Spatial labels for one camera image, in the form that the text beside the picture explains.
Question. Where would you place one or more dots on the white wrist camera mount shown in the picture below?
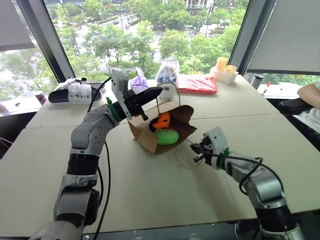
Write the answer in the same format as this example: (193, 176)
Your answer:
(119, 85)
(217, 137)

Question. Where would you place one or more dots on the short yellow cup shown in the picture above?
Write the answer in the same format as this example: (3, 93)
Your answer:
(231, 70)

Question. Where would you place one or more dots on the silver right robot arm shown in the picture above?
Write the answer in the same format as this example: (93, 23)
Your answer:
(262, 187)

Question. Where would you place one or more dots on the person's white shirt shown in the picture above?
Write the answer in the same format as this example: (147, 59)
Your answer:
(312, 118)

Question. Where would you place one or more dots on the small white box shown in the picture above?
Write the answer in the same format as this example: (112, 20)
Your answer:
(168, 93)

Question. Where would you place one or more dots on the tall yellow cup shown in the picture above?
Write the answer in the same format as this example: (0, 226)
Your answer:
(222, 63)

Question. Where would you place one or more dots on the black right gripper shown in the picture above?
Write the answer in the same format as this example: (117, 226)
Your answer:
(207, 150)

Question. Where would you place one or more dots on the black slipper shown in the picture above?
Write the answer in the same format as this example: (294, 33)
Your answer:
(58, 96)

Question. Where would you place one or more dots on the white plastic holder block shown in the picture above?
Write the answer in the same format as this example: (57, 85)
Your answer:
(78, 92)

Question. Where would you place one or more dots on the red and white can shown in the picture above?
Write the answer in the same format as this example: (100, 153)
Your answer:
(40, 98)

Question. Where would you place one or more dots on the red marker pen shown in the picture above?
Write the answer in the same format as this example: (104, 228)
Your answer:
(268, 84)

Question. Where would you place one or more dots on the green wrist clamp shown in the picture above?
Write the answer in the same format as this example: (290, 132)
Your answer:
(113, 110)
(221, 158)

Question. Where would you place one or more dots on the green right wrist clamp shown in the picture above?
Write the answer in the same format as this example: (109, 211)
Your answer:
(221, 158)

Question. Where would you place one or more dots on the green plush toy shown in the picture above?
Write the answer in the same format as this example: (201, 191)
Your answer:
(166, 137)

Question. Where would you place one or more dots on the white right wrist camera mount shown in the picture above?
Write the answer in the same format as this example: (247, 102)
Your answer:
(217, 137)

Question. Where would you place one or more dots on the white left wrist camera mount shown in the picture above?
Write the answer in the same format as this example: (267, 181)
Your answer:
(119, 85)

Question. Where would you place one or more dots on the black office chair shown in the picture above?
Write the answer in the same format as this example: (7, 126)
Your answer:
(292, 106)

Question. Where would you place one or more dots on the brown paper bag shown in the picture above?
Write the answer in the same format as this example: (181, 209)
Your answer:
(142, 136)

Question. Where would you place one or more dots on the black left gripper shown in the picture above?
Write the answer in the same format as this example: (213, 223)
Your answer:
(133, 102)

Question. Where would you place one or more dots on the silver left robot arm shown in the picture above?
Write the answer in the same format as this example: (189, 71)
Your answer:
(85, 135)

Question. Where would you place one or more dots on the person's bare forearm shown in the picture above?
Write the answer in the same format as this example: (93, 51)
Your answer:
(308, 93)

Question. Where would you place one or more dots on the green left wrist clamp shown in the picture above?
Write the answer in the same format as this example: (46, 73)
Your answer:
(113, 110)

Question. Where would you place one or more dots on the orange plush toy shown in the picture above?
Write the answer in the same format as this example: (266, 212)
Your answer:
(162, 121)

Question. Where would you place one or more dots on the clear plastic bag with items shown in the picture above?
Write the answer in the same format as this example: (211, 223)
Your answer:
(166, 72)

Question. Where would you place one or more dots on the purple gift pouch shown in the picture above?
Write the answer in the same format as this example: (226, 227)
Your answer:
(139, 83)

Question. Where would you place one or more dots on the white cup tray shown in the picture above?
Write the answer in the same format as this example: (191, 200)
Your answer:
(223, 76)

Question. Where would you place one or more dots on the red folded plastic bag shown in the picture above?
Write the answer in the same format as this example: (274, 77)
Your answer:
(197, 85)

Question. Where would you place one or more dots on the grey tumbler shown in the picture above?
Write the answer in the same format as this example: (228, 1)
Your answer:
(257, 81)

